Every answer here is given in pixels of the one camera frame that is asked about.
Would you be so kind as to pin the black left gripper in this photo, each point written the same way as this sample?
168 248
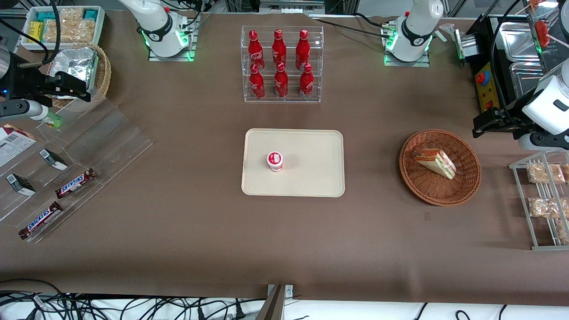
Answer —
511 110

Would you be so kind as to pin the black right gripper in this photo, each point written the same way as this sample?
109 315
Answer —
23 82

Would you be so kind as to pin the triangle sandwich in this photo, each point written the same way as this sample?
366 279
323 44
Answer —
435 162

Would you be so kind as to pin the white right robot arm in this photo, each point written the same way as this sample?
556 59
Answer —
155 22

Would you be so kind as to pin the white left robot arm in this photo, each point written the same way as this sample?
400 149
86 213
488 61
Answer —
418 26

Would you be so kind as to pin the light wicker basket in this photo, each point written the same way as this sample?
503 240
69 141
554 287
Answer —
104 75

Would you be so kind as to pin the steel tray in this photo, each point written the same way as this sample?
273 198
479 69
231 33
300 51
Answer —
524 80
518 42

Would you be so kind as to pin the brown wicker basket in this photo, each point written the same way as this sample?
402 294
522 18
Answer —
431 191

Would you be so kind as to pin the beige plastic tray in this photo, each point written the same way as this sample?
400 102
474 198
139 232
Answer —
311 178

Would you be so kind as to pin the silver foil bag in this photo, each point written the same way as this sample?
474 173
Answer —
78 60

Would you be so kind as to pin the small green bottle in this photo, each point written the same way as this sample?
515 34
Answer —
53 120

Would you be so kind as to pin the clear bag of cookies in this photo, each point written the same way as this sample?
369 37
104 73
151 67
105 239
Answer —
84 30
71 14
58 31

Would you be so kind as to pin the white plastic bin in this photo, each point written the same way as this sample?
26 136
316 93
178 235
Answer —
100 31

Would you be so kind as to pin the yellow snack packet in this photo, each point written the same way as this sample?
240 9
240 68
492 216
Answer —
35 32

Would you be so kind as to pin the clear acrylic stepped stand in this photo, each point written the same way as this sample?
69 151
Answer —
111 142

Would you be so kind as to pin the small black white box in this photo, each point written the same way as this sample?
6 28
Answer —
20 184
53 159

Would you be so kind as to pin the teal snack packet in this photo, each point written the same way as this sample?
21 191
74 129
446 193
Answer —
46 16
90 14

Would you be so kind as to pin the clear bag of crackers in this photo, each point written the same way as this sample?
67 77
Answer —
546 207
563 231
544 173

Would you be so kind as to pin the silver metal box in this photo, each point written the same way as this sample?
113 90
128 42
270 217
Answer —
466 44

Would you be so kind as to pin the white printed carton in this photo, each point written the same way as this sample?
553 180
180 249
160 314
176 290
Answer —
11 146

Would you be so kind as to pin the black food warmer appliance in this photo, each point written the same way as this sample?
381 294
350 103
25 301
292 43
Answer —
482 31

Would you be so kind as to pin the Snickers chocolate bar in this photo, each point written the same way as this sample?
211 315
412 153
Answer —
75 183
41 220

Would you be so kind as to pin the clear plastic wrapper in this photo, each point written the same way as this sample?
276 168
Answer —
446 30

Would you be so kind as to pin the red sausage skewer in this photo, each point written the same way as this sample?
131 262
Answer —
541 33

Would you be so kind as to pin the clear acrylic bottle rack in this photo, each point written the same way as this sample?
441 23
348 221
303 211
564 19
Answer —
318 66

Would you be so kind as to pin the red cola bottle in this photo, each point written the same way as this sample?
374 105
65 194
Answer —
254 49
281 83
306 84
257 84
278 46
302 48

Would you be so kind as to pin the small red white cup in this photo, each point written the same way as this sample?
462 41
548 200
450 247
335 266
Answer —
274 162

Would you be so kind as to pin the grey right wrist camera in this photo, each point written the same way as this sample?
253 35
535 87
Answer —
22 109

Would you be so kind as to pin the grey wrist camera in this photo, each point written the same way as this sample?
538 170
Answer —
22 109
544 141

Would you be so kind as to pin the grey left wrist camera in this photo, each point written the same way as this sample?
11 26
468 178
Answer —
544 141

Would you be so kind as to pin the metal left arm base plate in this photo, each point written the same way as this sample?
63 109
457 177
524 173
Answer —
391 60

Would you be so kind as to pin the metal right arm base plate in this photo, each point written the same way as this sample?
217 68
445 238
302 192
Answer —
191 44

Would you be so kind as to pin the aluminium frame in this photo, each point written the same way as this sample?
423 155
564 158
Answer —
291 6

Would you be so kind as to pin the metal camera post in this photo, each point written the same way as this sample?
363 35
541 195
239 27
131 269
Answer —
273 306

